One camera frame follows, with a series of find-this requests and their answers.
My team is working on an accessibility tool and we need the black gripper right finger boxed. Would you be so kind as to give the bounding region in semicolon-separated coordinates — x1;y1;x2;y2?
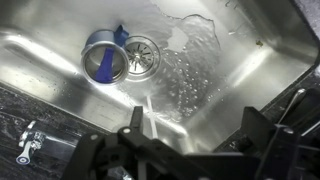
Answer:
241;106;278;148

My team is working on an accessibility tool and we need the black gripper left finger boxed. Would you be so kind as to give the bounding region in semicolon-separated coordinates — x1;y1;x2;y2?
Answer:
129;105;145;132

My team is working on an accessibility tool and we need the chrome faucet body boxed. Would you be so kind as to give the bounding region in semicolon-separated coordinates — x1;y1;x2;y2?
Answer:
39;134;82;162

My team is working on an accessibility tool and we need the stainless steel sink basin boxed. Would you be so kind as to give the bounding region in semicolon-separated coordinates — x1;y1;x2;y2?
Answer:
0;0;320;155

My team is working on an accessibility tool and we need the round metal drain strainer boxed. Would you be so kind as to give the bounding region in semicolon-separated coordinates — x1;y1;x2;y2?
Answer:
123;35;162;82

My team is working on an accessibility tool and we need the blue plastic utensil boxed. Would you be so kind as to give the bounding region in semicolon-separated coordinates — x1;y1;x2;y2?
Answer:
95;24;130;84

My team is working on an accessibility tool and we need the blue metal cup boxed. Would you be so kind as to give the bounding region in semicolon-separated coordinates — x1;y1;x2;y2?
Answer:
80;28;131;86

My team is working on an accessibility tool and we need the chrome faucet lever handle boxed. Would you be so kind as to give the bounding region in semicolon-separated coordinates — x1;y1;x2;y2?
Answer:
275;87;307;127

